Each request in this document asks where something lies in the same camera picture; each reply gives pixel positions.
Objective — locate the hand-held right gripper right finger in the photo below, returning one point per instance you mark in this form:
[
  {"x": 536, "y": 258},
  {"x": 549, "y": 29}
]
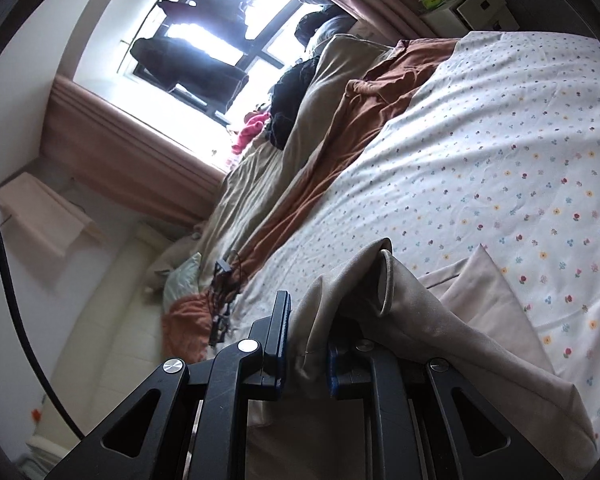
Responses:
[{"x": 334, "y": 375}]

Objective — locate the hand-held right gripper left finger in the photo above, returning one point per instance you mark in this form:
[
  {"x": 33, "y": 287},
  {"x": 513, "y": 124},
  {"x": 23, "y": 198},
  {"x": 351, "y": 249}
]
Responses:
[{"x": 280, "y": 350}]

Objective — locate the beige jacket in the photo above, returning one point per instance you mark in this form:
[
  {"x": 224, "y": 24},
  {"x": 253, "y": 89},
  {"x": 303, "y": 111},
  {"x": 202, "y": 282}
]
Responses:
[{"x": 430, "y": 320}]

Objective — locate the black clothes heap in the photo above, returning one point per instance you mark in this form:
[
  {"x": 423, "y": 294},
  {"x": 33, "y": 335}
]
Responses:
[{"x": 290, "y": 95}]

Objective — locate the pale green pillow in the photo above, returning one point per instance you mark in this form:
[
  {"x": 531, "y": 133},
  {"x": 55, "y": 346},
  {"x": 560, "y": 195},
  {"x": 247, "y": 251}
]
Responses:
[{"x": 182, "y": 280}]

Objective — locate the beige plush toy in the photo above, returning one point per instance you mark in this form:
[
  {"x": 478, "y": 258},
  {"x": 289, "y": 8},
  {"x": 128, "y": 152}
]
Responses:
[{"x": 172, "y": 257}]

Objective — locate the cream bed headboard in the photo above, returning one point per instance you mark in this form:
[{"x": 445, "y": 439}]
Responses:
[{"x": 120, "y": 340}]

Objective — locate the orange-brown blanket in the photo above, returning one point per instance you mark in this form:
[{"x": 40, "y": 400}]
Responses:
[{"x": 340, "y": 145}]

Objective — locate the pink cloth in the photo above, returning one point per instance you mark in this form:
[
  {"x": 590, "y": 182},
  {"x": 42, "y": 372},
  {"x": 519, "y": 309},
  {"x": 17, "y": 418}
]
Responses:
[{"x": 247, "y": 132}]

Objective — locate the small orange toy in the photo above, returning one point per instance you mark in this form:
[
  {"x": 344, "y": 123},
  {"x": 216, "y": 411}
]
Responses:
[{"x": 36, "y": 414}]

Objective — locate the floral bedsheet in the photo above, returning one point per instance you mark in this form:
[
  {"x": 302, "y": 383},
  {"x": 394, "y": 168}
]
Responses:
[{"x": 480, "y": 160}]

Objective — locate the beige hanging cloth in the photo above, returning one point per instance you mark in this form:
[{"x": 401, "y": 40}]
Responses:
[{"x": 45, "y": 215}]

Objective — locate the window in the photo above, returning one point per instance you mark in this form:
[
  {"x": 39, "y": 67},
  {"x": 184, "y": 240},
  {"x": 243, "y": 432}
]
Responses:
[{"x": 145, "y": 95}]

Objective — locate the beige duvet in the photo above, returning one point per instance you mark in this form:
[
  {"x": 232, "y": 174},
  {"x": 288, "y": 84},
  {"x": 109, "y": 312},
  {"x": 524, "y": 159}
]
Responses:
[{"x": 340, "y": 60}]

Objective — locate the long dark hanging garment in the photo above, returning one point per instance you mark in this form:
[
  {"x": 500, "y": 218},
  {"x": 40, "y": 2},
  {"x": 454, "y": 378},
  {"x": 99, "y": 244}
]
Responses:
[{"x": 190, "y": 67}]

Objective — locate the dark grey pillow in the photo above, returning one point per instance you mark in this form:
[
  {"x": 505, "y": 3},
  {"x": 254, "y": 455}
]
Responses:
[{"x": 330, "y": 27}]

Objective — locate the green tissue box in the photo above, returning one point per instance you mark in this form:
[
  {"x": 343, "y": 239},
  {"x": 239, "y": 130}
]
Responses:
[{"x": 430, "y": 1}]

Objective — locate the white nightstand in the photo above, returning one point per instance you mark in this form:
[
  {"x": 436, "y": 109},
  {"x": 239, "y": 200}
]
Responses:
[{"x": 480, "y": 7}]

